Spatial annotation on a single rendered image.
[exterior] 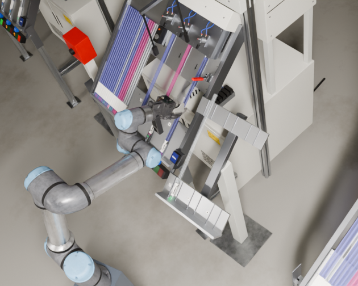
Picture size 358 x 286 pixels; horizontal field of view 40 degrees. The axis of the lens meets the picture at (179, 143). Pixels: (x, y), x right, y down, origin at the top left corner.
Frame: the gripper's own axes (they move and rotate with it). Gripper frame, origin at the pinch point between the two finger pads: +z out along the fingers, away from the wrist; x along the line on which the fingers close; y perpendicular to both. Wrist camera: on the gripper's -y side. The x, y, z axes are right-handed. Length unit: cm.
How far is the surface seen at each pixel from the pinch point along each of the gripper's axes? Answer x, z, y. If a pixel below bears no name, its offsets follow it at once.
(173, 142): -2.9, -3.4, -16.1
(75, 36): 96, 4, -11
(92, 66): 94, 18, -31
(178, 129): -2.2, -1.6, -9.3
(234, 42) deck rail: -9.8, 9.0, 36.3
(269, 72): -8.1, 44.6, 15.7
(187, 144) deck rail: -9.8, -1.5, -13.1
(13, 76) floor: 196, 18, -95
